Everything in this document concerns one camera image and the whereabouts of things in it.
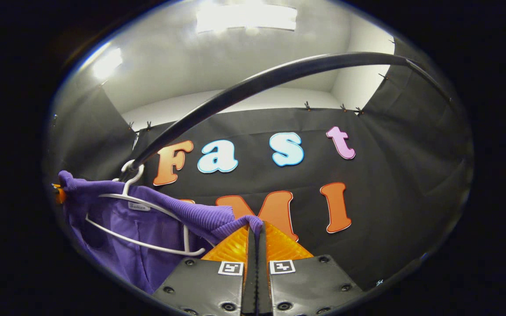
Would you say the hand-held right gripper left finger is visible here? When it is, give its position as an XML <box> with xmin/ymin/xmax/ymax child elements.
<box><xmin>152</xmin><ymin>226</ymin><xmax>258</xmax><ymax>316</ymax></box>

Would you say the black metal clothes rack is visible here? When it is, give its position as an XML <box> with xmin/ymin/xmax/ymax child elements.
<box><xmin>119</xmin><ymin>52</ymin><xmax>453</xmax><ymax>183</ymax></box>

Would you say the row of small black clips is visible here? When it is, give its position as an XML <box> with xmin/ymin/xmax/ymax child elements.
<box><xmin>128</xmin><ymin>75</ymin><xmax>390</xmax><ymax>131</ymax></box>

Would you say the white plastic hanger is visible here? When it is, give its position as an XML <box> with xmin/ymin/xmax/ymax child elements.
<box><xmin>85</xmin><ymin>160</ymin><xmax>206</xmax><ymax>256</ymax></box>

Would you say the purple corduroy jacket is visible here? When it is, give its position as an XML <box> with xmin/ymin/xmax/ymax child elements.
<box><xmin>58</xmin><ymin>170</ymin><xmax>264</xmax><ymax>294</ymax></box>

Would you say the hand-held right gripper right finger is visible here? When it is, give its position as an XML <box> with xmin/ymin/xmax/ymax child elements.
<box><xmin>258</xmin><ymin>222</ymin><xmax>363</xmax><ymax>316</ymax></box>

